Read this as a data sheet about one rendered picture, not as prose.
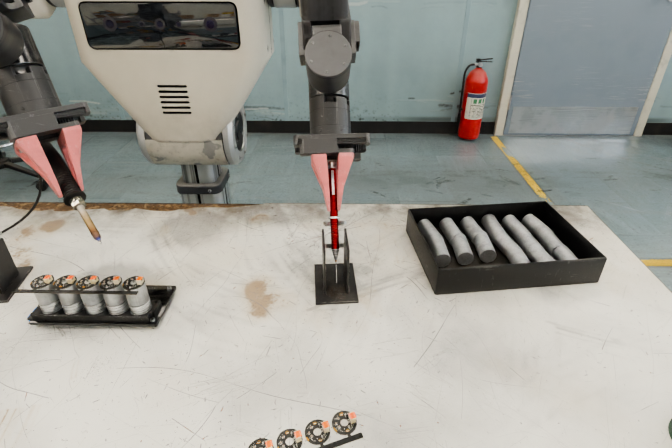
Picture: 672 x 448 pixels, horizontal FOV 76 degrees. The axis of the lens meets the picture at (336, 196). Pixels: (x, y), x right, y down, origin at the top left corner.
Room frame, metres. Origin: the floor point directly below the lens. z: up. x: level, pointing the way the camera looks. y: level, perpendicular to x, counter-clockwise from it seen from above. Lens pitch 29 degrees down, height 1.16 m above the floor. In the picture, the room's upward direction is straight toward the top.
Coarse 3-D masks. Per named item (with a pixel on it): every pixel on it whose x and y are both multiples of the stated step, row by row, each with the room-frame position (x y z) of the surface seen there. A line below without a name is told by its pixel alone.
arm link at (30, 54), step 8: (16, 24) 0.53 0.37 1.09; (24, 32) 0.53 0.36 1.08; (24, 40) 0.52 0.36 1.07; (32, 40) 0.54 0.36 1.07; (24, 48) 0.52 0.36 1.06; (32, 48) 0.53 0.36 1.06; (24, 56) 0.51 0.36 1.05; (32, 56) 0.52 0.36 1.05; (40, 56) 0.53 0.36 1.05; (16, 64) 0.50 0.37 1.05; (24, 64) 0.51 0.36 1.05; (32, 64) 0.52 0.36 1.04; (40, 64) 0.52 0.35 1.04; (16, 72) 0.50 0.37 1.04; (24, 72) 0.51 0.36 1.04
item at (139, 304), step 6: (132, 282) 0.40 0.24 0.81; (138, 288) 0.39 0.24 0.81; (144, 288) 0.40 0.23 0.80; (138, 294) 0.39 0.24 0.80; (144, 294) 0.40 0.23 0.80; (132, 300) 0.39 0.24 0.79; (138, 300) 0.39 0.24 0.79; (144, 300) 0.39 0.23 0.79; (132, 306) 0.39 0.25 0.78; (138, 306) 0.39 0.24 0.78; (144, 306) 0.39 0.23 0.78; (150, 306) 0.40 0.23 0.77; (132, 312) 0.39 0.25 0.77; (138, 312) 0.39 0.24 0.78; (144, 312) 0.39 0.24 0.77
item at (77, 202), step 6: (72, 198) 0.45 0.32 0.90; (78, 198) 0.45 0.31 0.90; (72, 204) 0.44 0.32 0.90; (78, 204) 0.44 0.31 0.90; (84, 204) 0.45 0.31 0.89; (78, 210) 0.44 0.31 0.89; (84, 210) 0.44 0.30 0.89; (84, 216) 0.43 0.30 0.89; (90, 222) 0.43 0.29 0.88; (90, 228) 0.42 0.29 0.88; (96, 228) 0.42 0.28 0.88; (96, 234) 0.41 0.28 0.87
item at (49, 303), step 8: (40, 280) 0.40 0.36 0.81; (32, 288) 0.39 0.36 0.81; (40, 288) 0.39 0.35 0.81; (48, 288) 0.40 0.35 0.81; (40, 296) 0.39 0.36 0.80; (48, 296) 0.39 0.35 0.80; (56, 296) 0.40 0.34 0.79; (40, 304) 0.39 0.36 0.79; (48, 304) 0.39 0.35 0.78; (56, 304) 0.40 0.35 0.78; (48, 312) 0.39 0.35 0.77
